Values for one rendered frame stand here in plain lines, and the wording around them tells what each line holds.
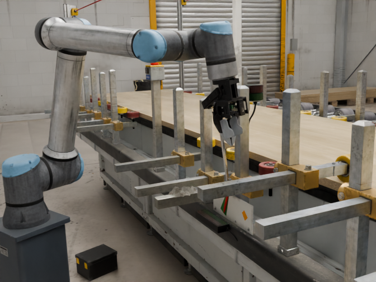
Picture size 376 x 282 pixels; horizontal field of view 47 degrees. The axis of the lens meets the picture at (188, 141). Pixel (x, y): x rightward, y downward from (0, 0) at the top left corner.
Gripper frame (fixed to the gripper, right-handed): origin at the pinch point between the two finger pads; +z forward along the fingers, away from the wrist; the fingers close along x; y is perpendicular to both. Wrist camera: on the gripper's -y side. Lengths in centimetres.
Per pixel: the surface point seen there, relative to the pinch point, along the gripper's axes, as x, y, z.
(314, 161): 29.4, 6.2, 14.5
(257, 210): 24, -23, 38
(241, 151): 5.4, -1.4, 4.9
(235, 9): 124, -144, -49
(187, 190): -17.4, -0.8, 10.9
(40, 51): 134, -775, -65
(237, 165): 4.2, -3.5, 9.9
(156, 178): 7, -74, 28
